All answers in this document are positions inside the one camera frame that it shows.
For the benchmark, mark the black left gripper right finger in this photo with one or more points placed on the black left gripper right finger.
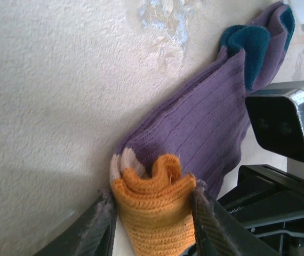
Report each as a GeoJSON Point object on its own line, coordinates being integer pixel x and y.
{"type": "Point", "coordinates": [216, 234]}

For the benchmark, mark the purple sock with teal toe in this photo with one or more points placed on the purple sock with teal toe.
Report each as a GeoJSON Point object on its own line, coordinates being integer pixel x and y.
{"type": "Point", "coordinates": [194, 120]}

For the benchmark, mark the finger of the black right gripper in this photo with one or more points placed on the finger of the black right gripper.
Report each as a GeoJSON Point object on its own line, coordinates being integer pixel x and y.
{"type": "Point", "coordinates": [296, 240]}
{"type": "Point", "coordinates": [248, 197]}

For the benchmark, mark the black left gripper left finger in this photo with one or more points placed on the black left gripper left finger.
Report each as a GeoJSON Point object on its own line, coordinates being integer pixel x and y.
{"type": "Point", "coordinates": [88, 234]}

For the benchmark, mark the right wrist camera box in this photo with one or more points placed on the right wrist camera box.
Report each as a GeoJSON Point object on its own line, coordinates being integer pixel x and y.
{"type": "Point", "coordinates": [274, 125]}

